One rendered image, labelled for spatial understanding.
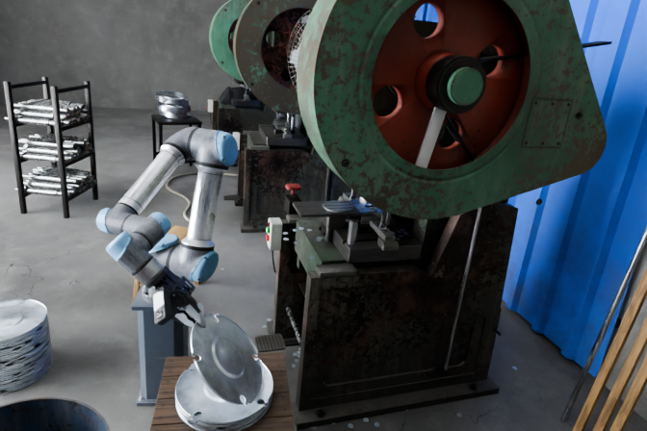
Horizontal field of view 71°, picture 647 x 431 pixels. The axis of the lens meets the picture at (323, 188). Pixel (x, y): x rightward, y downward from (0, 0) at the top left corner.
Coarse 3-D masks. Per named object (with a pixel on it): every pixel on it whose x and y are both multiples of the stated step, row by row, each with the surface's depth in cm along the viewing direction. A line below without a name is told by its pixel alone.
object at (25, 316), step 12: (12, 300) 192; (0, 312) 184; (12, 312) 184; (24, 312) 186; (36, 312) 186; (0, 324) 176; (12, 324) 177; (24, 324) 178; (36, 324) 179; (0, 336) 171; (12, 336) 171
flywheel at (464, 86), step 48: (432, 0) 123; (480, 0) 127; (384, 48) 124; (432, 48) 128; (480, 48) 132; (528, 48) 135; (432, 96) 124; (480, 96) 125; (432, 144) 132; (480, 144) 144
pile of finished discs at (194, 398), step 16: (192, 368) 144; (176, 384) 135; (192, 384) 137; (272, 384) 139; (176, 400) 131; (192, 400) 131; (208, 400) 131; (224, 400) 132; (256, 400) 133; (192, 416) 126; (208, 416) 126; (224, 416) 127; (240, 416) 127; (256, 416) 129
